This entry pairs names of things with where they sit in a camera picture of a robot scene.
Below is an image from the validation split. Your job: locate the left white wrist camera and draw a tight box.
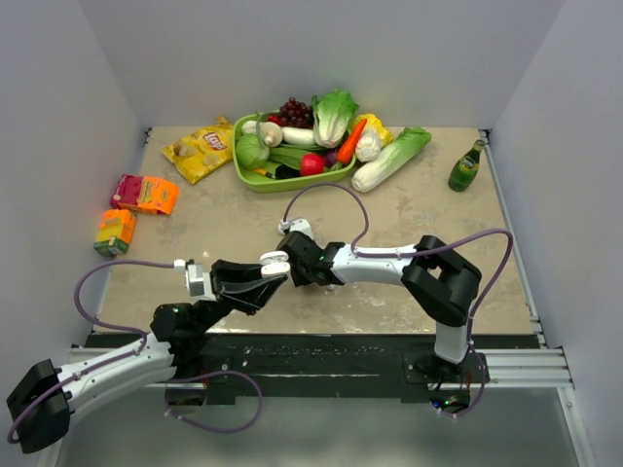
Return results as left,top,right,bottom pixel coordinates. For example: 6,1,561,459
185,262,216,302

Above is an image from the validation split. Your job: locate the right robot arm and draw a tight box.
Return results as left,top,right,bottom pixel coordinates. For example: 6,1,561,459
276,231,482,382

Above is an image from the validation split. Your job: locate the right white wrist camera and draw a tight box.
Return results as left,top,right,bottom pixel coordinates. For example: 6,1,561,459
277,218,313,239

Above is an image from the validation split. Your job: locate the purple onion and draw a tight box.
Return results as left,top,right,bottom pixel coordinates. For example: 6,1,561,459
322,148,339,168

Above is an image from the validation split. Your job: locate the yellow Lays chips bag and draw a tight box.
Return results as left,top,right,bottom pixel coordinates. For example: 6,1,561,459
162,116,234,185

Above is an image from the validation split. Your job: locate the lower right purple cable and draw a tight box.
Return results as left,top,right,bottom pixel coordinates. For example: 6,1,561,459
435,347,491,419

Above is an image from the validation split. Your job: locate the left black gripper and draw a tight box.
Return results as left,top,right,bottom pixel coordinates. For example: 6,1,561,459
194,259,287,334

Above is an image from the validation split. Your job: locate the purple grapes bunch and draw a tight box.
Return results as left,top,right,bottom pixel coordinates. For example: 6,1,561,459
275,97,314,129

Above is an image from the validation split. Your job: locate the green glass bottle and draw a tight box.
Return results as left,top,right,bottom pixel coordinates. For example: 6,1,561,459
448,139,486,192

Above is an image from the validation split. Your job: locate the green lettuce head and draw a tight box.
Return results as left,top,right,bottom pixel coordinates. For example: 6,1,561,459
311,89,359,148

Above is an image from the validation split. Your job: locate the white daikon radish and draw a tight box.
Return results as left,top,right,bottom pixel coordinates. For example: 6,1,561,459
281,126,315,146

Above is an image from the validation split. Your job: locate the small white case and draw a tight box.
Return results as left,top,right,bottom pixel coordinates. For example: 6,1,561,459
259,251,291,278

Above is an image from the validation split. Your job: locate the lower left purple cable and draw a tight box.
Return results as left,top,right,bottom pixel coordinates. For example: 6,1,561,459
164,369,264,433

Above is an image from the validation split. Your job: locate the beige mushroom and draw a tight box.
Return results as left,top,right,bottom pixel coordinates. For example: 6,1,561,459
256,122,283,148

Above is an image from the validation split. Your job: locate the aluminium extrusion rail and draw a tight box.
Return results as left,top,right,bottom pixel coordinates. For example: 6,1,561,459
483,348,573,389

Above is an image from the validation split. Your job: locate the orange carrot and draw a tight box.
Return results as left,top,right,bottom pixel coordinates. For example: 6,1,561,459
336,119,367,164

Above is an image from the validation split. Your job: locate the dark green leafy vegetable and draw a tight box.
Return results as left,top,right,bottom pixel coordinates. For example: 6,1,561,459
268,146,313,176

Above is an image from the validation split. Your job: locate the orange green juice box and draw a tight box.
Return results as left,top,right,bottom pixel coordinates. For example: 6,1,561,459
93,209,136,257

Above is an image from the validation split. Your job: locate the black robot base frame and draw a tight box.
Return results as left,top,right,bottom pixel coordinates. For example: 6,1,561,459
85,333,541,408

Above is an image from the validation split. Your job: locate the pink orange snack pack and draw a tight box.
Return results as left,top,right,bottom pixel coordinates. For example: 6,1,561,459
110,174,179,216

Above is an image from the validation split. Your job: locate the large napa cabbage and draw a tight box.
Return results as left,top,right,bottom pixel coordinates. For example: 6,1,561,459
351,127,432,194

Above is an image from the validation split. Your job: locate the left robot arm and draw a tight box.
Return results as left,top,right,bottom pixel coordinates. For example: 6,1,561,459
7,255,290,454

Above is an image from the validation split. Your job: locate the green plastic tray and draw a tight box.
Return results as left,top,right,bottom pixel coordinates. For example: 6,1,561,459
232,114,355,194

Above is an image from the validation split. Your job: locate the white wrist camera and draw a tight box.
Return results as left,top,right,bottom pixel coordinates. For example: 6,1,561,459
277,218,313,239
185,262,216,302

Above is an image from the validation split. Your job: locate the round green cabbage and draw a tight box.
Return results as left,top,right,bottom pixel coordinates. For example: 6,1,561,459
235,134,270,169

